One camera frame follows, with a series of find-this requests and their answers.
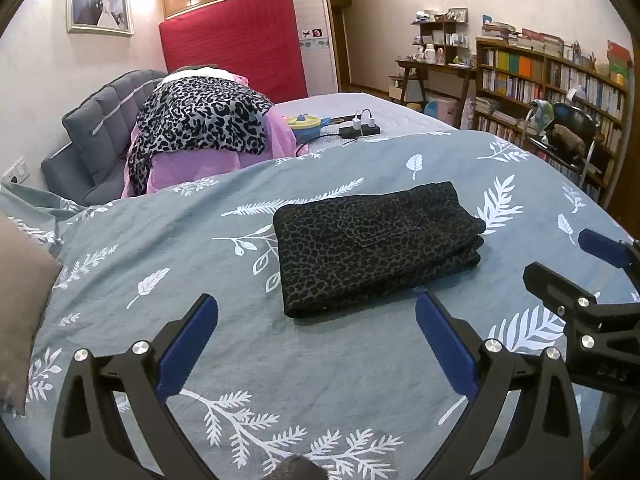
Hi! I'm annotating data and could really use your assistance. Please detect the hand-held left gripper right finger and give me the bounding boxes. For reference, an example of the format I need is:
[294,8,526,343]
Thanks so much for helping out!
[415,290,584,480]

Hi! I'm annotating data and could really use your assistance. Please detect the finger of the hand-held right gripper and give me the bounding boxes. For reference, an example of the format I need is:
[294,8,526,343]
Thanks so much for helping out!
[577,228,640,272]
[522,261,640,356]

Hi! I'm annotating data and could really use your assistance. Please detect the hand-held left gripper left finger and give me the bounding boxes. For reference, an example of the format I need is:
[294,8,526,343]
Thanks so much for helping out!
[50,294,219,480]

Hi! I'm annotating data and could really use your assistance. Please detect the dark leopard print pants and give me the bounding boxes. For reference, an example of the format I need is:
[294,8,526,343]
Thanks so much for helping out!
[272,181,487,319]

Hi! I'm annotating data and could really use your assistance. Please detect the grey leaf print duvet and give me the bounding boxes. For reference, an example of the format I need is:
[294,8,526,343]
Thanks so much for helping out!
[0,130,640,480]

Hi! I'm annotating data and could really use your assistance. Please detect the brown bag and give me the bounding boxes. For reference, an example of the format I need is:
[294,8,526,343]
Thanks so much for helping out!
[545,125,589,157]

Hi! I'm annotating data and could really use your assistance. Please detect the black metal chair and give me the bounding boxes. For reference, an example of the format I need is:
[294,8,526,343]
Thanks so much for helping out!
[525,102,619,191]

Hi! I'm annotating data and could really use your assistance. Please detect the green patterned cloth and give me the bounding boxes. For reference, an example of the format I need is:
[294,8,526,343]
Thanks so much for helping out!
[530,101,555,129]

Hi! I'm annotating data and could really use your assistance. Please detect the dark cloth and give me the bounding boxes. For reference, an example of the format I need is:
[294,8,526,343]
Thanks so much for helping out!
[270,454,329,480]

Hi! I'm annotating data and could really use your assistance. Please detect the brown pillow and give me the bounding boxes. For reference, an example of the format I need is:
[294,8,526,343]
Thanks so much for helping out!
[0,215,64,417]

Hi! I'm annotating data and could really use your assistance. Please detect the pink blanket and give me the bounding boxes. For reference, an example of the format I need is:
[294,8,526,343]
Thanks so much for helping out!
[121,74,311,199]

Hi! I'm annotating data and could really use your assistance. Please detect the stack of colourful boxes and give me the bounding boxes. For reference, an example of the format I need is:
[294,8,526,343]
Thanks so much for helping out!
[606,39,634,87]

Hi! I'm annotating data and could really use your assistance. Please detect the wooden bookshelf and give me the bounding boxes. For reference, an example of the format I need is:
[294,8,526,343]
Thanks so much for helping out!
[474,37,630,202]

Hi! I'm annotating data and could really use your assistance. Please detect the pink bin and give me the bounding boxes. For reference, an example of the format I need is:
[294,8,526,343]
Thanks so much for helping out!
[424,97,459,124]

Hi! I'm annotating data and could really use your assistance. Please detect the stack of books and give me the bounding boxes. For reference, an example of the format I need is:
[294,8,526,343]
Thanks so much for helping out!
[480,15,576,59]

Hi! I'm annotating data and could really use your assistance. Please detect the lilac bed sheet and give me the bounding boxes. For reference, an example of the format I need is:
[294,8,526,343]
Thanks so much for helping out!
[272,91,453,159]

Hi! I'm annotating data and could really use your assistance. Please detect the grey leopard print cloth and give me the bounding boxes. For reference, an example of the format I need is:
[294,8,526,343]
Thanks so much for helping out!
[127,79,276,197]

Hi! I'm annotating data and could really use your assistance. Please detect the grey padded headboard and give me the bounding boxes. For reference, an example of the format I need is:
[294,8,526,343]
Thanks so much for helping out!
[41,69,169,206]

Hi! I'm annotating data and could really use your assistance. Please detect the wooden desk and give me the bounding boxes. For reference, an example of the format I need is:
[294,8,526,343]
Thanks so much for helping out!
[395,59,476,127]

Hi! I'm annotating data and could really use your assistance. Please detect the yellow blue round appliance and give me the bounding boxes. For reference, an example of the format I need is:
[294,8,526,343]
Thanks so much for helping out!
[284,114,332,142]

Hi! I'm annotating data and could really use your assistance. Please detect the wooden desk shelf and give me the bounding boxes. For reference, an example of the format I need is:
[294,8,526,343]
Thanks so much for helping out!
[411,7,471,66]

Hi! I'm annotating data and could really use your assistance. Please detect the white pillow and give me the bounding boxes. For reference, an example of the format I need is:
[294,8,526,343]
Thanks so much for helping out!
[162,66,236,84]

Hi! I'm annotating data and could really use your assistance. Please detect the red mattress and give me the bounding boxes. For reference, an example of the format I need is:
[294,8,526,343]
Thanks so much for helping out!
[159,0,309,104]

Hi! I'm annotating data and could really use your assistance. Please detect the wooden wardrobe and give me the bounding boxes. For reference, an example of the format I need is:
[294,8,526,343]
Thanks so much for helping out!
[161,0,341,96]

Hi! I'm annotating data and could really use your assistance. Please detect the black cable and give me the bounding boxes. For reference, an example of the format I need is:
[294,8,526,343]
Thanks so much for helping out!
[295,130,351,158]

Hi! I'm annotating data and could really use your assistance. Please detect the white wall socket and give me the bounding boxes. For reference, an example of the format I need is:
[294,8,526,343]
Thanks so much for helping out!
[1,157,31,184]

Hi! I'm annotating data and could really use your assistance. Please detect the framed wall photo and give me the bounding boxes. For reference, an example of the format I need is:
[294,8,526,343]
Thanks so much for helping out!
[66,0,135,37]

